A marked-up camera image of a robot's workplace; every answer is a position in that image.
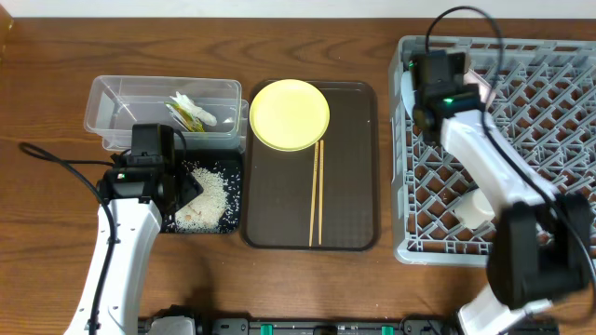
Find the green snack wrapper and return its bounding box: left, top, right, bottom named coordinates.
left=165, top=102, right=205, bottom=132

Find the black plastic tray bin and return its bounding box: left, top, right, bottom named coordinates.
left=161, top=150, right=243, bottom=234

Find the light blue bowl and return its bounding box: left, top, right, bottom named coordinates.
left=400, top=71, right=415, bottom=119

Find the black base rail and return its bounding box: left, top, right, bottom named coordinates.
left=139, top=316, right=560, bottom=335

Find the dark brown serving tray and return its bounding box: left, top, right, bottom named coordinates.
left=240, top=80, right=380, bottom=252

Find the clear plastic bin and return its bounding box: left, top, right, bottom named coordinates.
left=84, top=75, right=249, bottom=153

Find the pile of rice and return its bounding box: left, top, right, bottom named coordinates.
left=170, top=159, right=242, bottom=234

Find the wooden chopstick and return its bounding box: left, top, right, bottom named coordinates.
left=318, top=140, right=325, bottom=245
left=308, top=141, right=319, bottom=247

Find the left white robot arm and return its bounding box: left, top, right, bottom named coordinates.
left=66, top=154, right=200, bottom=334

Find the yellow plate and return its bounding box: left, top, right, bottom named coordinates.
left=249, top=79, right=331, bottom=152

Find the white tissue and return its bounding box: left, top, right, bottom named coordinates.
left=171, top=92, right=217, bottom=127

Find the white cup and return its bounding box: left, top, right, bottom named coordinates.
left=454, top=189, right=494, bottom=230

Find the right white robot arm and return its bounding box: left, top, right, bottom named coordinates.
left=401, top=80, right=595, bottom=334

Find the white bowl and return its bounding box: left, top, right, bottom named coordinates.
left=464, top=69, right=495, bottom=107

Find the grey dishwasher rack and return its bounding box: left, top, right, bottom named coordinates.
left=388, top=35, right=595, bottom=267

